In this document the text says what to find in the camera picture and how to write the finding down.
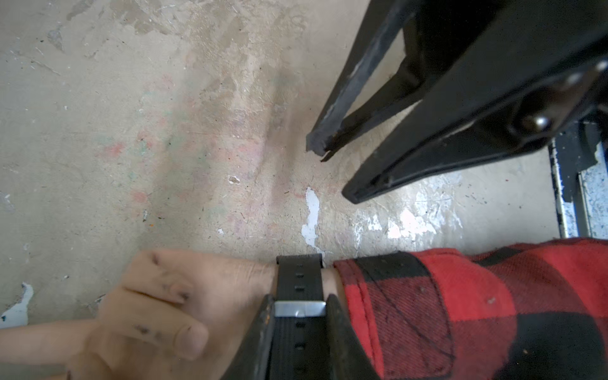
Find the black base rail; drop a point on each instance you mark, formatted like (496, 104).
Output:
(578, 158)

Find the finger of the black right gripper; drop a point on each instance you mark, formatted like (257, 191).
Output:
(336, 126)
(538, 67)

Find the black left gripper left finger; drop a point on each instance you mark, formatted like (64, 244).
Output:
(253, 356)

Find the mannequin hand peace sign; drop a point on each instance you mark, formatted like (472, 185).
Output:
(174, 315)

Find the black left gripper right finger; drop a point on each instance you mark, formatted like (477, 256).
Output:
(348, 360)

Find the red black plaid sleeve forearm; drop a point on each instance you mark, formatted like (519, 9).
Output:
(524, 311)

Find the black wrist watch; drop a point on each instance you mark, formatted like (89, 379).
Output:
(300, 348)

